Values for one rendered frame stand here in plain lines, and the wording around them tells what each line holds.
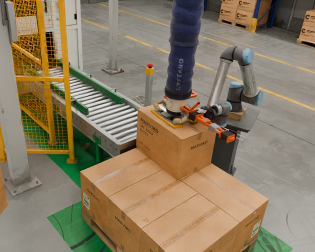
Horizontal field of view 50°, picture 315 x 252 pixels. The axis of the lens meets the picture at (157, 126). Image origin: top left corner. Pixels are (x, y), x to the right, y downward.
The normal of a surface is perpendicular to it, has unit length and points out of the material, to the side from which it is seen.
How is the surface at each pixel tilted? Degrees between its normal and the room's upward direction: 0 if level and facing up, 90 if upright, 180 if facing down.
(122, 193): 0
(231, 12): 87
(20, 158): 90
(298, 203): 0
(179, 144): 90
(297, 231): 0
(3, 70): 90
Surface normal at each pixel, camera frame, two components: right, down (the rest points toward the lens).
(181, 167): 0.62, 0.43
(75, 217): 0.07, -0.86
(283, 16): -0.73, 0.30
